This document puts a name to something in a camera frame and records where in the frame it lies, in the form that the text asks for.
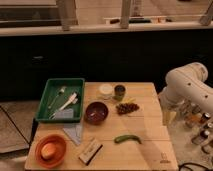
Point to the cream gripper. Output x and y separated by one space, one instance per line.
169 112

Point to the green pepper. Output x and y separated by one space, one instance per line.
122 138

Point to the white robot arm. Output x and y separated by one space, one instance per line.
186 83

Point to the purple bowl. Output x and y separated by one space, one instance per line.
96 113

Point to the orange bowl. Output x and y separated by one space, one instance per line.
58 157

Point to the spice jar rack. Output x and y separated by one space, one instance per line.
196 123

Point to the yellow banana piece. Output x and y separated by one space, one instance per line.
129 100

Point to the bunch of dark grapes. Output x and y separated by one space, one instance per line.
125 108

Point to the dark green can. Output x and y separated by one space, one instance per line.
119 91

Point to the wooden block eraser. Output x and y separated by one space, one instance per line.
90 151

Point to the white spatula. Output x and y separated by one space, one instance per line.
71 98

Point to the grey folded cloth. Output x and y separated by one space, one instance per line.
74 132

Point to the grey cloth in tray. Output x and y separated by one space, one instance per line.
64 114

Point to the green plastic tray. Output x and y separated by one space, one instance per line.
51 89

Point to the metal fork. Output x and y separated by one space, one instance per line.
60 92

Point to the orange fruit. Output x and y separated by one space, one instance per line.
48 151

